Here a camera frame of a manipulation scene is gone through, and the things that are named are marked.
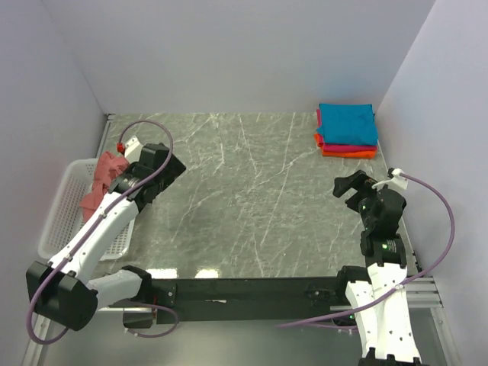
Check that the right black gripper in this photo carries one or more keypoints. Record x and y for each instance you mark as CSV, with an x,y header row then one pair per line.
x,y
359,179

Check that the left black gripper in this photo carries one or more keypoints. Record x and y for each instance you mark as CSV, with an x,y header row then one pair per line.
x,y
177,168

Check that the salmon pink t shirt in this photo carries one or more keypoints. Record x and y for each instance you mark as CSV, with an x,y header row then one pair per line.
x,y
108,167

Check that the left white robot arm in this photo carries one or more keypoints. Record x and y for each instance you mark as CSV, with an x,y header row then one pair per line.
x,y
63,289

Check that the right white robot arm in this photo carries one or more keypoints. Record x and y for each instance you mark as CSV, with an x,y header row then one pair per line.
x,y
377,292

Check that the folded orange t shirt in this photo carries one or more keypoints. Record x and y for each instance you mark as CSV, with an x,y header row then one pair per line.
x,y
348,153

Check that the folded magenta t shirt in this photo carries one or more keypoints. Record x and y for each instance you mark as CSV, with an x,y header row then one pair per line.
x,y
346,128

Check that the folded blue t shirt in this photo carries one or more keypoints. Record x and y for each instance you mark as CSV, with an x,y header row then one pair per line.
x,y
348,124

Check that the white plastic basket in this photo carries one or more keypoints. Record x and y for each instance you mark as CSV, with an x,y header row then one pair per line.
x,y
65,216

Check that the black base beam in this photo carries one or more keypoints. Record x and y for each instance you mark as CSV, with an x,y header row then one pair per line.
x,y
235,299

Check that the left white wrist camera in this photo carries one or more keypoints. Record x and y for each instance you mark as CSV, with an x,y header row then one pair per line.
x,y
130,149

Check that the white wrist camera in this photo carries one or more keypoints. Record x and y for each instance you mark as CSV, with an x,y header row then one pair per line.
x,y
130,149
395,181

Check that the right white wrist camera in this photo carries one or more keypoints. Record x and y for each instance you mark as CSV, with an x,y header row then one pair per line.
x,y
395,181

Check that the aluminium frame rail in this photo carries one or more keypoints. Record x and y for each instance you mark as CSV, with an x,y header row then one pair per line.
x,y
421,294

